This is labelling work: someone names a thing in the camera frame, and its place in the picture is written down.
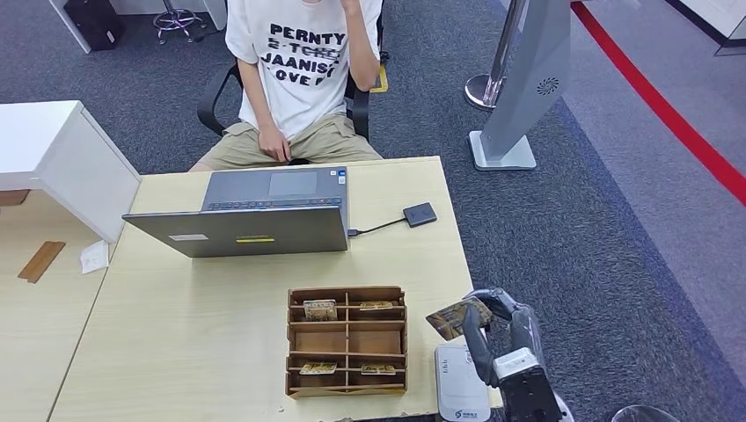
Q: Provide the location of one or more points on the person's right hand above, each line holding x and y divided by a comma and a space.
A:
274, 144

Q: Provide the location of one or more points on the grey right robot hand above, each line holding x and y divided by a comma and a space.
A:
524, 332

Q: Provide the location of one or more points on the person's left hand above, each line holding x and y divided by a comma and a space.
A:
351, 4

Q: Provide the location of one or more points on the yellow tree-print ID card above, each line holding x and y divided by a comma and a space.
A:
449, 320

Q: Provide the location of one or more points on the yellow hotel key card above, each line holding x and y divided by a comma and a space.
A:
320, 310
378, 369
376, 305
318, 368

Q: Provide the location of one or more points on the person's left forearm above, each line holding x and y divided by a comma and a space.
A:
361, 52

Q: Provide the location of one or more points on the person's right forearm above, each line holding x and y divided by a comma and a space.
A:
263, 108

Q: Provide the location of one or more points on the person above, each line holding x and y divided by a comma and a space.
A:
303, 87

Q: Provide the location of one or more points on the white card reader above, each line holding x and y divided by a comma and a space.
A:
460, 384

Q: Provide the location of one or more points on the wooden card organizer box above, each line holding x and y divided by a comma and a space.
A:
373, 341

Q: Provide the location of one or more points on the black office chair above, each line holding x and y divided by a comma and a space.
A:
360, 116

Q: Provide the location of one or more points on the grey laptop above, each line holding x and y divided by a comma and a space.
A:
233, 233

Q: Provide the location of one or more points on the white desk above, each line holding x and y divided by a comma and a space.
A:
217, 13

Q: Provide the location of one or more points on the clear round dome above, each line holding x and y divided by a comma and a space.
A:
644, 415

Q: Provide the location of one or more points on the chrome stool base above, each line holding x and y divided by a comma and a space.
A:
175, 21

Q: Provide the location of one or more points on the grey kiosk stand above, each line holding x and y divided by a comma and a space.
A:
524, 87

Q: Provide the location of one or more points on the white paper slip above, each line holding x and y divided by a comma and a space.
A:
94, 257

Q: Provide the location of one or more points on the white cabinet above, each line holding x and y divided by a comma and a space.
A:
58, 145

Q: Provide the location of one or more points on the black computer tower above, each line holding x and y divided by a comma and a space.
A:
95, 22

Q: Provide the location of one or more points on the brown wooden strip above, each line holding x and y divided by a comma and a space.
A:
41, 262

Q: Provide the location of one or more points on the brown wooden block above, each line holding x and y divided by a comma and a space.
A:
14, 197

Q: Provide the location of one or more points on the white counter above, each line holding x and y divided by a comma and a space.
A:
717, 14

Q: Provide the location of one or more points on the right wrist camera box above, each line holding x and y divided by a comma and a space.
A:
524, 390

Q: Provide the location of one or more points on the chrome stanchion post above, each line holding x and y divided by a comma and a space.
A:
495, 70

